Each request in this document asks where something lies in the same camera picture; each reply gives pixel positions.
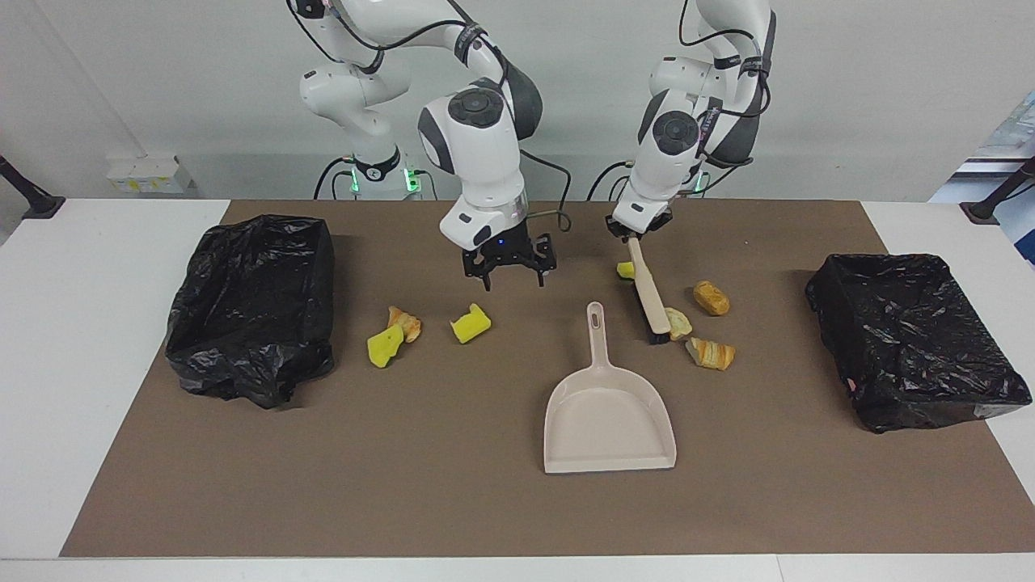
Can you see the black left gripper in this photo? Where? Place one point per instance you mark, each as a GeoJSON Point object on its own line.
{"type": "Point", "coordinates": [655, 225]}

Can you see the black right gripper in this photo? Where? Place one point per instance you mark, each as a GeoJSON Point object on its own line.
{"type": "Point", "coordinates": [508, 249]}

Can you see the notched yellow sponge piece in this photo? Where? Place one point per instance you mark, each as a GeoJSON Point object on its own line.
{"type": "Point", "coordinates": [470, 325]}

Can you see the brown bread bun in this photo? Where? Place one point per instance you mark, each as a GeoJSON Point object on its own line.
{"type": "Point", "coordinates": [711, 298]}

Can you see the pale bread piece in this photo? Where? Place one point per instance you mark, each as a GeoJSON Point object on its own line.
{"type": "Point", "coordinates": [680, 325]}

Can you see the small striped croissant piece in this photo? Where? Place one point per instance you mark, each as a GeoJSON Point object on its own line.
{"type": "Point", "coordinates": [407, 323]}

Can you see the orange striped croissant piece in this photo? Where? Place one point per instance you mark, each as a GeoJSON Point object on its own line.
{"type": "Point", "coordinates": [710, 354]}

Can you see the beige plastic dustpan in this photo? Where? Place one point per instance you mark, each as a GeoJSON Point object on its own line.
{"type": "Point", "coordinates": [606, 420]}

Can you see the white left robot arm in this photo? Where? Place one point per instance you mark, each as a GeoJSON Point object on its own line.
{"type": "Point", "coordinates": [671, 162]}

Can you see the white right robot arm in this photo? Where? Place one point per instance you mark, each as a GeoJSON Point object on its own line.
{"type": "Point", "coordinates": [477, 162]}

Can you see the black bag-lined bin with knot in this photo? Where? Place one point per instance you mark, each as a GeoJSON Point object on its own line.
{"type": "Point", "coordinates": [251, 307]}

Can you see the black bag-lined bin pink mark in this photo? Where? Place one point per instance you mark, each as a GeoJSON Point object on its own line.
{"type": "Point", "coordinates": [914, 339]}

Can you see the brown table mat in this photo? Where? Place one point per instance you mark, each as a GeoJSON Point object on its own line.
{"type": "Point", "coordinates": [453, 485]}

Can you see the black clamp stand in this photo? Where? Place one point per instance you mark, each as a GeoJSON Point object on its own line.
{"type": "Point", "coordinates": [999, 198]}
{"type": "Point", "coordinates": [28, 198]}

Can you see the white wall socket box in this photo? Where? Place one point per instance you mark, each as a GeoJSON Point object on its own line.
{"type": "Point", "coordinates": [149, 174]}

